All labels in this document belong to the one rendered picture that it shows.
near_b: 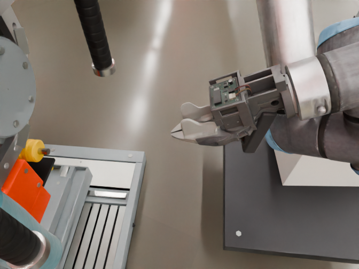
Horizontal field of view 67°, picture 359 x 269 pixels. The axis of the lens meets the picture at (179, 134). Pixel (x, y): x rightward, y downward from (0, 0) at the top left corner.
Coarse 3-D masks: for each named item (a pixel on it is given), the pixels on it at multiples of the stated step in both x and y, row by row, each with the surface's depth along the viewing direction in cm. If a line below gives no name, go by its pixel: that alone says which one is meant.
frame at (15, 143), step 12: (12, 12) 55; (0, 24) 54; (12, 24) 57; (12, 36) 56; (24, 36) 59; (24, 48) 59; (24, 132) 61; (0, 144) 60; (12, 144) 58; (24, 144) 62; (0, 156) 56; (12, 156) 58; (0, 168) 55; (0, 180) 55
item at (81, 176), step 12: (60, 168) 106; (72, 168) 106; (84, 168) 107; (72, 180) 105; (84, 180) 104; (72, 192) 102; (84, 192) 105; (72, 204) 99; (60, 216) 97; (72, 216) 95; (60, 228) 94; (72, 228) 96; (60, 240) 92; (60, 264) 89
